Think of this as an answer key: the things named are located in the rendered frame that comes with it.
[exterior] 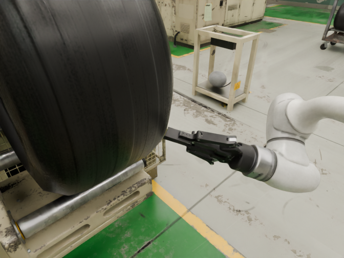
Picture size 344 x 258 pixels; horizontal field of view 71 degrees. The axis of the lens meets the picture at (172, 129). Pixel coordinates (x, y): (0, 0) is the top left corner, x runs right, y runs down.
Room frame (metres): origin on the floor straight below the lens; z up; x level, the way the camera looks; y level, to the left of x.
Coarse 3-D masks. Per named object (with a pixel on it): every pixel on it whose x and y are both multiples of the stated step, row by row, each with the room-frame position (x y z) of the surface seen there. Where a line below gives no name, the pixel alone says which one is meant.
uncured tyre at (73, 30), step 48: (0, 0) 0.34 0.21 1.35; (48, 0) 0.36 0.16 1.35; (96, 0) 0.40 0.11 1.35; (144, 0) 0.46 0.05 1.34; (0, 48) 0.31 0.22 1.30; (48, 48) 0.32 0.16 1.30; (96, 48) 0.36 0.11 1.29; (144, 48) 0.41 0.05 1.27; (0, 96) 0.65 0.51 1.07; (48, 96) 0.30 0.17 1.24; (96, 96) 0.33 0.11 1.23; (144, 96) 0.39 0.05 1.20; (48, 144) 0.29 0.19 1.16; (96, 144) 0.32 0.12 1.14; (144, 144) 0.40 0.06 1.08
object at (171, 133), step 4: (168, 128) 0.50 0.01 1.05; (172, 128) 0.50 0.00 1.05; (168, 132) 0.49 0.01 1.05; (172, 132) 0.49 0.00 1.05; (176, 132) 0.50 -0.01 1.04; (164, 136) 0.48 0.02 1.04; (168, 136) 0.48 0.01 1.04; (172, 136) 0.48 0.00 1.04; (176, 136) 0.49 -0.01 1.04; (176, 140) 0.48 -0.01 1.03; (180, 140) 0.48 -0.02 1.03; (184, 140) 0.48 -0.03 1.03; (188, 144) 0.48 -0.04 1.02
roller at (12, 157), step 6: (12, 150) 0.57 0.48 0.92; (0, 156) 0.55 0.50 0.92; (6, 156) 0.55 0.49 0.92; (12, 156) 0.55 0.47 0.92; (0, 162) 0.53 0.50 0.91; (6, 162) 0.54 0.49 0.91; (12, 162) 0.54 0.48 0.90; (18, 162) 0.56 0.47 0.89; (0, 168) 0.52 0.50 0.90; (6, 168) 0.54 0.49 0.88
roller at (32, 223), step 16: (144, 160) 0.54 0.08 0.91; (112, 176) 0.47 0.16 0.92; (128, 176) 0.49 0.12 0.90; (80, 192) 0.41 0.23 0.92; (96, 192) 0.43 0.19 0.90; (48, 208) 0.36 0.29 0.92; (64, 208) 0.37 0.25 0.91; (16, 224) 0.32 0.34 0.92; (32, 224) 0.33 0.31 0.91; (48, 224) 0.34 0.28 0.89
